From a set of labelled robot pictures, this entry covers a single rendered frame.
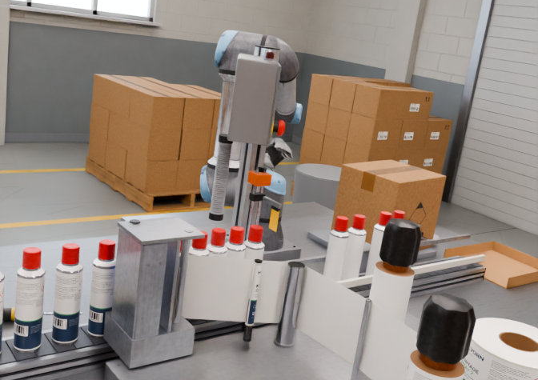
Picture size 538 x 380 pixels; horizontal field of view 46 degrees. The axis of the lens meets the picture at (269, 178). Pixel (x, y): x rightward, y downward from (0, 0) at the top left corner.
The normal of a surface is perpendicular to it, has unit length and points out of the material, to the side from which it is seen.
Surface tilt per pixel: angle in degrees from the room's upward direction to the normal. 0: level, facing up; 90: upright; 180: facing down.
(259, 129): 90
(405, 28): 90
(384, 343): 90
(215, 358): 0
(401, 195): 90
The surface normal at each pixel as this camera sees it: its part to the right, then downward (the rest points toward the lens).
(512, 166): -0.79, 0.04
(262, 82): 0.03, 0.25
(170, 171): 0.61, 0.28
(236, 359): 0.14, -0.96
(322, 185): -0.25, 0.26
